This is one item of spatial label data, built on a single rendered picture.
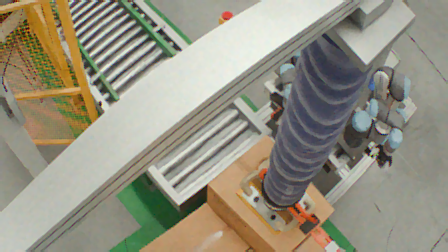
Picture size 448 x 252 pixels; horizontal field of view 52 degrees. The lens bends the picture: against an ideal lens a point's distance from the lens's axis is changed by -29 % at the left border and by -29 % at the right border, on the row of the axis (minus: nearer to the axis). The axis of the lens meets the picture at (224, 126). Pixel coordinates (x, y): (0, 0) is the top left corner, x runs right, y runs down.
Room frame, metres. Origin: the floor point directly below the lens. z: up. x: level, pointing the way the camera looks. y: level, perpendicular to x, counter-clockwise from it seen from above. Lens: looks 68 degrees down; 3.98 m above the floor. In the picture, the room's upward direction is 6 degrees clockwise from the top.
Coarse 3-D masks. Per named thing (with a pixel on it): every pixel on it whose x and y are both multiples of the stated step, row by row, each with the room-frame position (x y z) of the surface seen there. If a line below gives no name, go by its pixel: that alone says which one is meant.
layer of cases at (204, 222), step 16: (208, 208) 0.87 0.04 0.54; (192, 224) 0.75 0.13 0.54; (208, 224) 0.77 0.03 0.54; (224, 224) 0.78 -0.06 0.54; (160, 240) 0.61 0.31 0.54; (176, 240) 0.63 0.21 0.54; (192, 240) 0.64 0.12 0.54; (208, 240) 0.66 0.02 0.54; (224, 240) 0.67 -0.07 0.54; (240, 240) 0.68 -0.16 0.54; (304, 240) 0.70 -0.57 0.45
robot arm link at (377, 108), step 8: (376, 72) 1.29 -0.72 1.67; (384, 72) 1.29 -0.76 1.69; (376, 80) 1.23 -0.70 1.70; (384, 80) 1.23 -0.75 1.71; (376, 88) 1.16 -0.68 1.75; (384, 88) 1.16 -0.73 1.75; (376, 96) 1.09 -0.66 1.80; (384, 96) 1.10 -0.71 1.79; (376, 104) 1.02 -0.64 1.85; (384, 104) 1.04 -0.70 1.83; (368, 112) 1.00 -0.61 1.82; (376, 112) 0.99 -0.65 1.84; (384, 112) 0.99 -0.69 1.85; (384, 120) 0.96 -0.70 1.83
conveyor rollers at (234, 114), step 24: (72, 0) 2.35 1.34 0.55; (96, 0) 2.33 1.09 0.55; (120, 24) 2.09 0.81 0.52; (96, 48) 1.87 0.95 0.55; (144, 48) 1.87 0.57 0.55; (120, 72) 1.69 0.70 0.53; (120, 96) 1.51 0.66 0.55; (192, 144) 1.25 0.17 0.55; (216, 144) 1.26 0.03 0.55; (240, 144) 1.28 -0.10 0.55; (168, 168) 1.09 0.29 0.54; (192, 168) 1.11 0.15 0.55; (216, 168) 1.12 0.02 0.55
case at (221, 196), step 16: (256, 144) 1.14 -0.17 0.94; (272, 144) 1.15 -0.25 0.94; (240, 160) 1.05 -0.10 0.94; (256, 160) 1.05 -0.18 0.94; (224, 176) 0.95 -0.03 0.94; (240, 176) 0.96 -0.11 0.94; (208, 192) 0.90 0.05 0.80; (224, 192) 0.87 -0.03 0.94; (224, 208) 0.81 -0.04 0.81; (240, 208) 0.79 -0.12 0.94; (320, 208) 0.80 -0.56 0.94; (240, 224) 0.73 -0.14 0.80; (256, 224) 0.70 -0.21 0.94; (320, 224) 0.74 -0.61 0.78; (256, 240) 0.63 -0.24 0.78; (272, 240) 0.60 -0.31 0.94; (288, 240) 0.60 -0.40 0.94
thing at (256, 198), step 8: (248, 184) 0.91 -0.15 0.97; (240, 192) 0.87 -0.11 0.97; (256, 192) 0.87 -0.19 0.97; (248, 200) 0.83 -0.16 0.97; (256, 200) 0.82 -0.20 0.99; (256, 208) 0.78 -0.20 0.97; (272, 216) 0.74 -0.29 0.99; (280, 216) 0.74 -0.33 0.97; (264, 224) 0.70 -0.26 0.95; (272, 224) 0.70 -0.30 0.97; (272, 232) 0.65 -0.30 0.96; (280, 232) 0.65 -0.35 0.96
